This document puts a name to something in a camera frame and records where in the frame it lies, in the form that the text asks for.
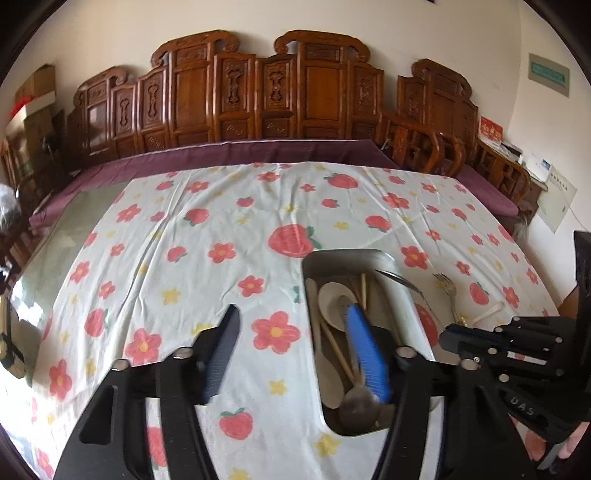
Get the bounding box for green wall sign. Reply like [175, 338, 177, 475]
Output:
[528, 52, 571, 99]

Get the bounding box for red gift box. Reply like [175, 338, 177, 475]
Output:
[478, 115, 505, 142]

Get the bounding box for stainless steel tray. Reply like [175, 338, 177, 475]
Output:
[301, 248, 441, 437]

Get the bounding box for long carved wooden bench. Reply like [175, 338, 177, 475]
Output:
[67, 30, 386, 163]

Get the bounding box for person's right hand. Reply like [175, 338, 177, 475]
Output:
[558, 422, 591, 464]

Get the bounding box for large white ceramic spoon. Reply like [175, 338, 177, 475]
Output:
[318, 281, 357, 332]

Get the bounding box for floral strawberry tablecloth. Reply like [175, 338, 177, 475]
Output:
[7, 161, 561, 480]

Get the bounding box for purple armchair cushion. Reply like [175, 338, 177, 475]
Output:
[455, 164, 521, 217]

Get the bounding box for long purple bench cushion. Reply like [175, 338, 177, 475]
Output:
[29, 138, 403, 228]

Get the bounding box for white plastic bag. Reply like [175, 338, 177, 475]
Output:
[0, 184, 25, 232]

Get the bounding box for white red box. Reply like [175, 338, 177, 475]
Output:
[6, 95, 57, 123]

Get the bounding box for brown cardboard box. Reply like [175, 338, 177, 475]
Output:
[14, 65, 57, 104]

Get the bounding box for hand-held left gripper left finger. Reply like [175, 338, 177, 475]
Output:
[53, 304, 242, 480]

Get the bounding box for wooden spoon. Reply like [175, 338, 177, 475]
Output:
[308, 279, 348, 411]

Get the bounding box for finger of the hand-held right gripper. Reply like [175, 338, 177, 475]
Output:
[438, 316, 562, 358]
[480, 353, 557, 385]

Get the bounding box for white blue box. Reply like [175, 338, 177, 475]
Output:
[525, 156, 553, 184]

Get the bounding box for carved wooden armchair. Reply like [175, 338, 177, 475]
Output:
[379, 58, 533, 219]

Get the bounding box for metal fork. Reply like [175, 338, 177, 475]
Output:
[433, 273, 467, 326]

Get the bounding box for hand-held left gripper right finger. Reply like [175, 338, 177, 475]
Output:
[344, 304, 539, 480]

